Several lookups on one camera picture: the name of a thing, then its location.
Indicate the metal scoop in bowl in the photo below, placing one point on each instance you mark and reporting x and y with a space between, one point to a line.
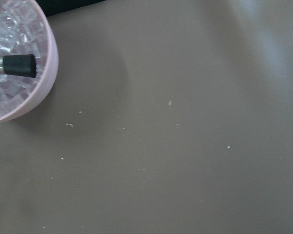
18 65

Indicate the pink bowl with ice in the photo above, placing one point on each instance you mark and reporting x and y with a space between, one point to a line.
24 29

